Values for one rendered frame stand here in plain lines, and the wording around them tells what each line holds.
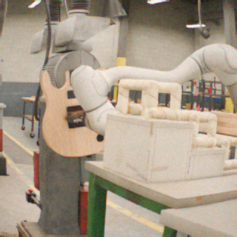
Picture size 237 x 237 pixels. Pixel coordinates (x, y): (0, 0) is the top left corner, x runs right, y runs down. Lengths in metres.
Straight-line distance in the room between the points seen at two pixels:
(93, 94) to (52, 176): 0.84
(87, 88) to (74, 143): 0.46
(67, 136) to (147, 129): 0.93
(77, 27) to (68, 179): 0.91
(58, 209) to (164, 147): 1.38
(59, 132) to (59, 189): 0.49
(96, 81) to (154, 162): 0.60
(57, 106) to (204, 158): 0.96
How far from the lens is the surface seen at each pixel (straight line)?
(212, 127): 1.45
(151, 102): 1.31
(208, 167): 1.42
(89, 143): 2.22
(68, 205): 2.60
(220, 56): 1.85
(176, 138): 1.32
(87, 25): 2.08
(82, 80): 1.79
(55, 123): 2.16
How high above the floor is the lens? 1.17
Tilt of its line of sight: 3 degrees down
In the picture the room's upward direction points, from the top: 4 degrees clockwise
